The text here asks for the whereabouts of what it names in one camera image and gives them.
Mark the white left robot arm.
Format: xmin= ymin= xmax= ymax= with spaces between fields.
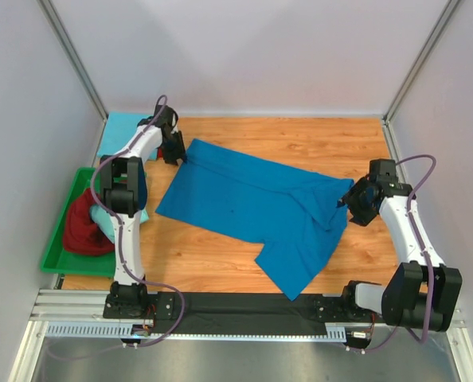
xmin=90 ymin=96 xmax=186 ymax=320

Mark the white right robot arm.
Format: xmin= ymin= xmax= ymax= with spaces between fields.
xmin=338 ymin=158 xmax=463 ymax=333

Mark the folded light blue t shirt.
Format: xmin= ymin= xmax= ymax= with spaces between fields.
xmin=96 ymin=112 xmax=149 ymax=158

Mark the mint green t shirt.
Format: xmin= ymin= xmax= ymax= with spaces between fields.
xmin=89 ymin=204 xmax=149 ymax=244

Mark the dark red t shirt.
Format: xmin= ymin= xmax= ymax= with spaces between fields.
xmin=62 ymin=189 xmax=115 ymax=257

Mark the green plastic bin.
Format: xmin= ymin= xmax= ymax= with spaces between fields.
xmin=41 ymin=167 xmax=115 ymax=278

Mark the right aluminium frame post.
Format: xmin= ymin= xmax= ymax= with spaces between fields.
xmin=382 ymin=0 xmax=467 ymax=123

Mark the aluminium frame post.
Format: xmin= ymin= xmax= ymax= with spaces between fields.
xmin=382 ymin=0 xmax=467 ymax=123
xmin=37 ymin=0 xmax=108 ymax=121

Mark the grey slotted cable duct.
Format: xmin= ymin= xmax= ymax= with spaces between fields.
xmin=45 ymin=322 xmax=370 ymax=343

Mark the left aluminium frame post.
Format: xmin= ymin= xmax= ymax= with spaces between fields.
xmin=37 ymin=0 xmax=108 ymax=121

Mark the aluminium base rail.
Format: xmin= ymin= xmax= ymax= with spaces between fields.
xmin=29 ymin=288 xmax=467 ymax=329

